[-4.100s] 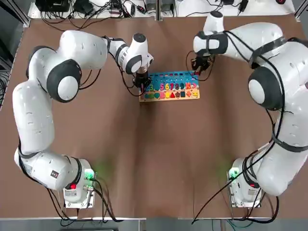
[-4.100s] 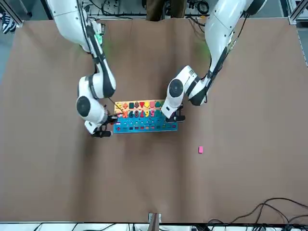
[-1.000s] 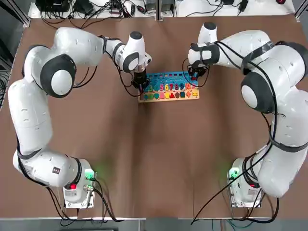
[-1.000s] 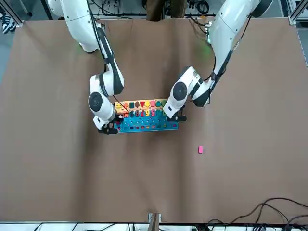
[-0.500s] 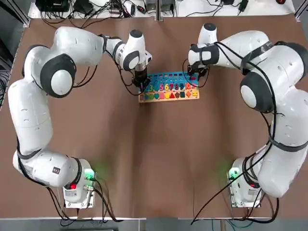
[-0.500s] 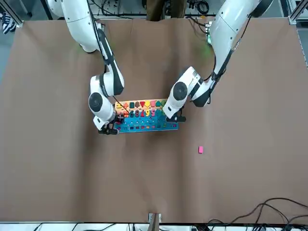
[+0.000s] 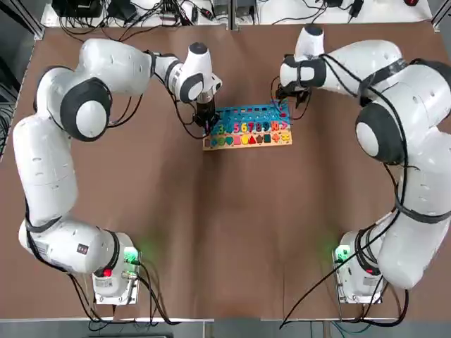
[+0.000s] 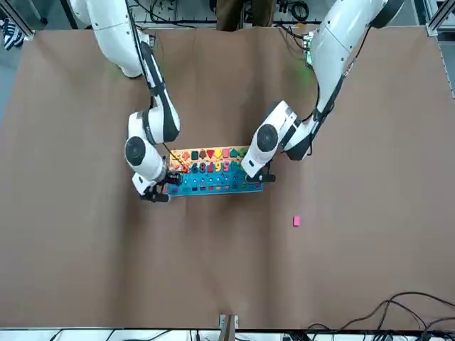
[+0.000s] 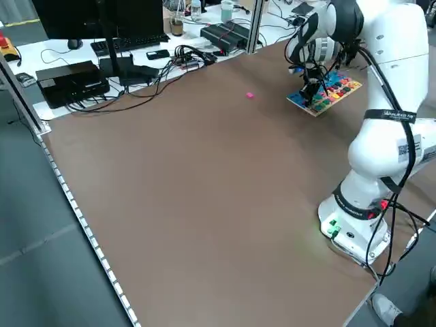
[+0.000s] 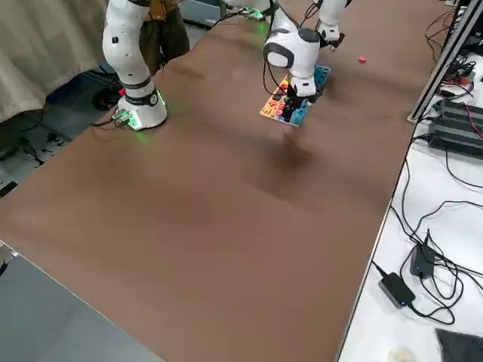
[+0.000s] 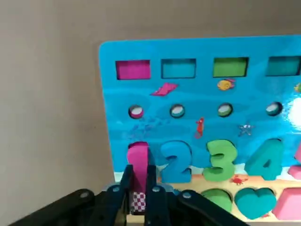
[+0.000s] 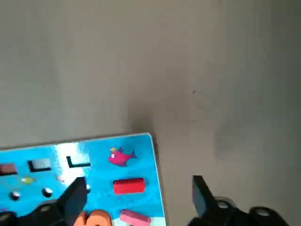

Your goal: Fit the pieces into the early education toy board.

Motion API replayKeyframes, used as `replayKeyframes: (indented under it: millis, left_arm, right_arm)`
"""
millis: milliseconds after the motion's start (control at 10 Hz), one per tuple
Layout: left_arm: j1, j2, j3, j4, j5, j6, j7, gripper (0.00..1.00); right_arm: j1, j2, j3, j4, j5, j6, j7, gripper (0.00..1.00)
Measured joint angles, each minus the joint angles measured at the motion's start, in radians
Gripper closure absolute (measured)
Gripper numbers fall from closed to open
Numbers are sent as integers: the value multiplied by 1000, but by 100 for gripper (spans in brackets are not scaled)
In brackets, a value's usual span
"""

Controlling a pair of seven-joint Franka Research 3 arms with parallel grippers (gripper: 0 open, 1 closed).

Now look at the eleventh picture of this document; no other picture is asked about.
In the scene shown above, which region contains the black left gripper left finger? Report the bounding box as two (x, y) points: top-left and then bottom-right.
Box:
(7, 164), (134, 226)

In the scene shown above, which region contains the magenta number one piece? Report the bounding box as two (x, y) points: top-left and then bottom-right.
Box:
(127, 142), (149, 193)

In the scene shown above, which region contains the pink number five piece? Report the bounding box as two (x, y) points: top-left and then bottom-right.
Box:
(288, 143), (301, 179)

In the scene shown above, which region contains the teal heart piece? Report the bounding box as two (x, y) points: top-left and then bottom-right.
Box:
(234, 187), (277, 220)

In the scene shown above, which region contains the blue wooden toy board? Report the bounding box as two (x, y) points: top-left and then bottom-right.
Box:
(98, 35), (301, 223)

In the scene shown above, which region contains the teal number four piece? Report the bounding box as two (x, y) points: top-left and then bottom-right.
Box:
(244, 138), (284, 181)

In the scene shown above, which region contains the green circle piece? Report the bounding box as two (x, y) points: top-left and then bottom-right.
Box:
(201, 189), (233, 212)

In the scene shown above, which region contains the pink trapezoid piece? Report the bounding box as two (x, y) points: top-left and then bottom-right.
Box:
(274, 187), (301, 219)

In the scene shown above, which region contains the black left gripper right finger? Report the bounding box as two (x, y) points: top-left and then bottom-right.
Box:
(144, 165), (247, 226)

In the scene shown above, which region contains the green number three piece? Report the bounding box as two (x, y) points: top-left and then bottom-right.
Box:
(203, 140), (238, 182)

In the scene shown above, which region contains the blue number two piece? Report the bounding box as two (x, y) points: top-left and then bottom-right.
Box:
(159, 140), (193, 184)

